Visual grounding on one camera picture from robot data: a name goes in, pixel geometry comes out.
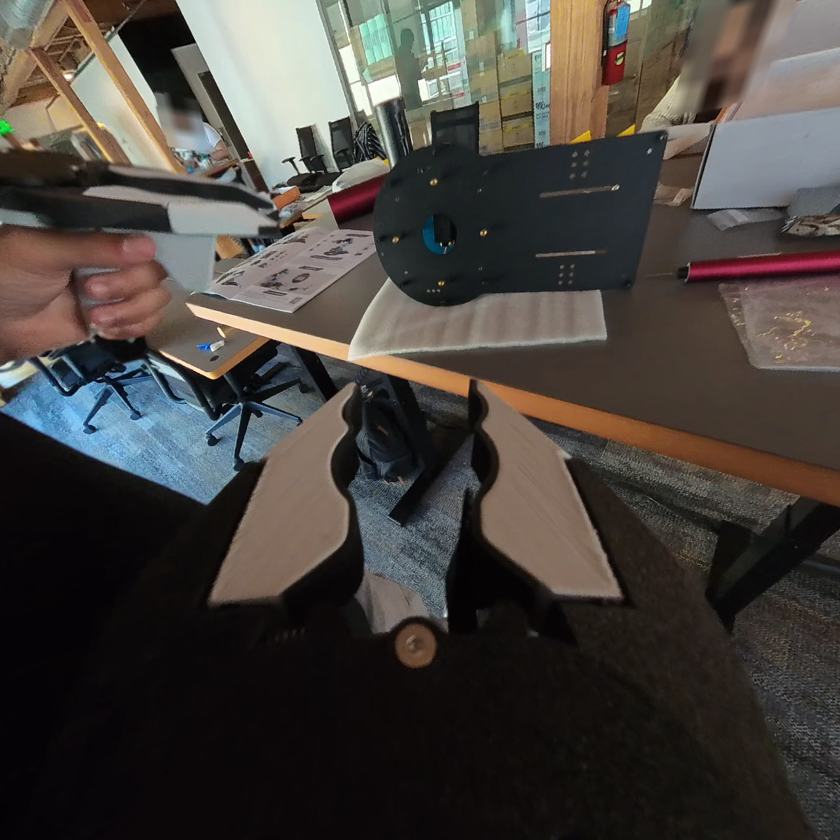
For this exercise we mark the black backpack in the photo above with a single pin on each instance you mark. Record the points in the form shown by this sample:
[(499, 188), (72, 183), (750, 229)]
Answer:
[(384, 439)]

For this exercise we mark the large clear zip bag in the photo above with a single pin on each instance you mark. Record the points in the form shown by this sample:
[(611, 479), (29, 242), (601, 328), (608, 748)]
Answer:
[(787, 321)]

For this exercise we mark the person's grey trouser leg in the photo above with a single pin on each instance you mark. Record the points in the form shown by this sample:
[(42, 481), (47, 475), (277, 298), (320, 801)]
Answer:
[(394, 604)]

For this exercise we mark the white foam sheet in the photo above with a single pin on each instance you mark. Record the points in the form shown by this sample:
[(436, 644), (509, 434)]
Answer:
[(492, 328)]

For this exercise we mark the silver foil bag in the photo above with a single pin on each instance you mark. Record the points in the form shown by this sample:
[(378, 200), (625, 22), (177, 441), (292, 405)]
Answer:
[(814, 225)]

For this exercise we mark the small clear parts bag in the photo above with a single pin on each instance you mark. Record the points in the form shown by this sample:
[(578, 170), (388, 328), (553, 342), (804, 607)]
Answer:
[(741, 218), (673, 195)]

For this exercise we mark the stack of cardboard boxes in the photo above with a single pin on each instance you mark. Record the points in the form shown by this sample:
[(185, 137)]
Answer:
[(505, 85)]

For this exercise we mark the green exit sign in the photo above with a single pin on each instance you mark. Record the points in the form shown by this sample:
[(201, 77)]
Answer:
[(6, 126)]

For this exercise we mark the person's left hand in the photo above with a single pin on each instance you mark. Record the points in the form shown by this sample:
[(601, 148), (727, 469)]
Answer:
[(39, 289)]

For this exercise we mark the red fire extinguisher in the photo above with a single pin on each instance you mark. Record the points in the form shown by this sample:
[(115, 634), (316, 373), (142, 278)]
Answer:
[(615, 46)]

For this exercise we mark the silver ventilation duct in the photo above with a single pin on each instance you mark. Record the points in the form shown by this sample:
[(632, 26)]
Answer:
[(26, 16)]

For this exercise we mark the orange cardboard box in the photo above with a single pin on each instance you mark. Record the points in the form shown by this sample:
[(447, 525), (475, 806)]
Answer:
[(768, 164)]

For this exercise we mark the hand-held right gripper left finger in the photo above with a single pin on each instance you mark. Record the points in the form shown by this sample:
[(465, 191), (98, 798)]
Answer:
[(289, 525)]

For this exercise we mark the grey table orange edge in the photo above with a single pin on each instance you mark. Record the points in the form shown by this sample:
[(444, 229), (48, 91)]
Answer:
[(197, 328)]

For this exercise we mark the printed instruction manual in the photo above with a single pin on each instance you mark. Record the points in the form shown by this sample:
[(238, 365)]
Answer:
[(295, 269)]

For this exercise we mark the blue hobby robot arm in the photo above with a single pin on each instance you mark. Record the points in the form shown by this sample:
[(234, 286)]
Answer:
[(525, 216)]

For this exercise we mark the black office chair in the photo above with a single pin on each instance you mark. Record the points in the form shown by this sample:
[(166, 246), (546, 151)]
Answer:
[(308, 151), (454, 128), (243, 407), (341, 141), (92, 380)]

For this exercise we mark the maroon cylindrical container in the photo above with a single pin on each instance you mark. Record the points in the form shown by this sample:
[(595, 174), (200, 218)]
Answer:
[(358, 197)]

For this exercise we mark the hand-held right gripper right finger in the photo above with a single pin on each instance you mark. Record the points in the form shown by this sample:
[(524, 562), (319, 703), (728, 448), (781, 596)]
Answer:
[(544, 525)]

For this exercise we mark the black cylindrical tube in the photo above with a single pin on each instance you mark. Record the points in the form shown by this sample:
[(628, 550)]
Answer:
[(392, 131)]

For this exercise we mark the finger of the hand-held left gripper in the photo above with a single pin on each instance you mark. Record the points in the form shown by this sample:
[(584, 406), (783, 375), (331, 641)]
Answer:
[(164, 187), (216, 220)]

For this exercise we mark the yellow plastic bin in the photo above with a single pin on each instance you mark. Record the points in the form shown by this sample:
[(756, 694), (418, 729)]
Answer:
[(581, 136)]

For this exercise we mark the wooden work table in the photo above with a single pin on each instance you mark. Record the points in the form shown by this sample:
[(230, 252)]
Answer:
[(308, 200)]

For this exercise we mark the red screwdriver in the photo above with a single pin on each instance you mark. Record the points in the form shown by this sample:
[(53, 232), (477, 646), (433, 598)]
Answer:
[(761, 266)]

